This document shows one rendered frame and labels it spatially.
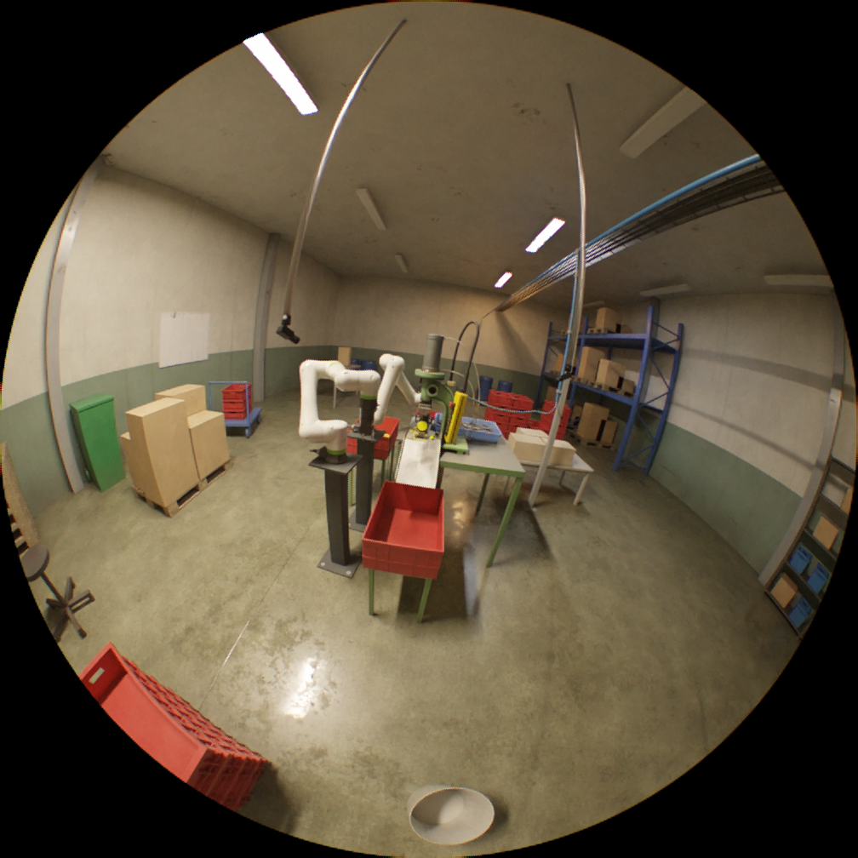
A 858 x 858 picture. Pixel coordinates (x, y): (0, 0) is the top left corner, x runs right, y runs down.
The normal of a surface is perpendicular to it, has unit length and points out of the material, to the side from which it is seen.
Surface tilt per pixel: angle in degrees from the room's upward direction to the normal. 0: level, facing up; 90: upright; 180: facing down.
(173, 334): 90
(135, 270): 90
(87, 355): 90
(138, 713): 0
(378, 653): 0
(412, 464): 30
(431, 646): 0
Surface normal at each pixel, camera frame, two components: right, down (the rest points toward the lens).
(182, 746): 0.14, -0.94
